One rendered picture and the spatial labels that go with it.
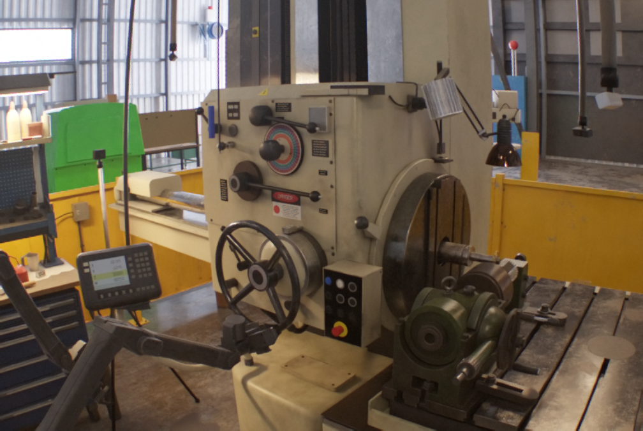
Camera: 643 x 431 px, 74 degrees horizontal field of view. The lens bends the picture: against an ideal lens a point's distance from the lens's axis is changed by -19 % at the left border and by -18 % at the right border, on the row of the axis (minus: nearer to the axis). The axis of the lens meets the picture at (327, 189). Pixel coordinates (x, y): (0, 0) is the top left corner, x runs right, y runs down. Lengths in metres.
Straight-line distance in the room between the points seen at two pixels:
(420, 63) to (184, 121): 8.48
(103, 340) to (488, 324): 1.00
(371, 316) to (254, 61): 1.66
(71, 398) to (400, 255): 1.10
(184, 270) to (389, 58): 3.07
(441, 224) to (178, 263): 3.17
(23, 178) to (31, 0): 12.24
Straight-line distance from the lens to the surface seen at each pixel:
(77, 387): 1.10
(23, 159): 3.17
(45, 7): 15.30
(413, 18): 2.22
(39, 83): 2.96
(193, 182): 4.62
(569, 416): 1.53
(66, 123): 5.36
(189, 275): 4.77
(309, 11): 2.55
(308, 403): 2.23
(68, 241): 4.07
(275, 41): 2.70
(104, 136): 5.50
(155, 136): 10.00
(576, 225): 3.84
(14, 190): 3.18
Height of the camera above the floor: 1.87
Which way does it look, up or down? 11 degrees down
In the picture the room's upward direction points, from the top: 1 degrees counter-clockwise
